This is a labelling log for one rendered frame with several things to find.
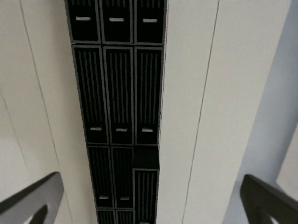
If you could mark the white server rack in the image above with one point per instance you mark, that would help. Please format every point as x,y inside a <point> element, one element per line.
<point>217,58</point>

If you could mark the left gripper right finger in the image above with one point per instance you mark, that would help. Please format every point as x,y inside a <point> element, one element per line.
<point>262,201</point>

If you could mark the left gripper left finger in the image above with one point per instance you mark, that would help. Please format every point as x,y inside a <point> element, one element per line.
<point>41,199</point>

